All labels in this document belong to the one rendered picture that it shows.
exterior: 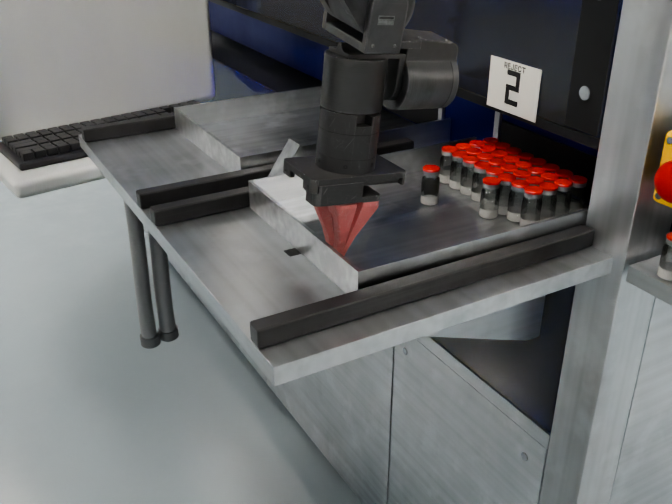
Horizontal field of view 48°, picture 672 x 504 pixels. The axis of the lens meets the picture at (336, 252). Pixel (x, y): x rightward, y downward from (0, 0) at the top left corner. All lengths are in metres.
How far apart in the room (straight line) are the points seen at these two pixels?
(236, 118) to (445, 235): 0.52
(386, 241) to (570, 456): 0.37
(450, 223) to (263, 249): 0.22
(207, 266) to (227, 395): 1.28
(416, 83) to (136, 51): 0.94
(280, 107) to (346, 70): 0.62
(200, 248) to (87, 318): 1.65
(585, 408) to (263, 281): 0.42
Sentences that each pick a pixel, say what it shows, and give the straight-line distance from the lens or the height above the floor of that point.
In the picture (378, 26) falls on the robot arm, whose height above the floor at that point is 1.13.
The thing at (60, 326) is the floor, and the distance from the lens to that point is 2.46.
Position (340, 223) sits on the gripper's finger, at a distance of 0.71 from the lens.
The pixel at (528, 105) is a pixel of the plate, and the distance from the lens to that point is 0.90.
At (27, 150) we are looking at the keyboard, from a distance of 1.36.
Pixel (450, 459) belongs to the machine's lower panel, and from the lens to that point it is 1.25.
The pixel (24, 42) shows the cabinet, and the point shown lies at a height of 0.97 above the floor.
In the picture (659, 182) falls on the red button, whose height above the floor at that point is 0.99.
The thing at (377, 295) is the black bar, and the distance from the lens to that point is 0.70.
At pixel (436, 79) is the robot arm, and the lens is 0.72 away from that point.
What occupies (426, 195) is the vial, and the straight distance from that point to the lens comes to 0.92.
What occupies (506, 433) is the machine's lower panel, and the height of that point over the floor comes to 0.55.
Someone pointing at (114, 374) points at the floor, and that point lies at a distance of 2.20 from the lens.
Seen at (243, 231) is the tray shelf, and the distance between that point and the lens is 0.87.
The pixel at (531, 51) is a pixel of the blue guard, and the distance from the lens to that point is 0.90.
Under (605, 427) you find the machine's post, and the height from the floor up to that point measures 0.65.
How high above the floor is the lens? 1.25
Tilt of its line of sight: 27 degrees down
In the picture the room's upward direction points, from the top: straight up
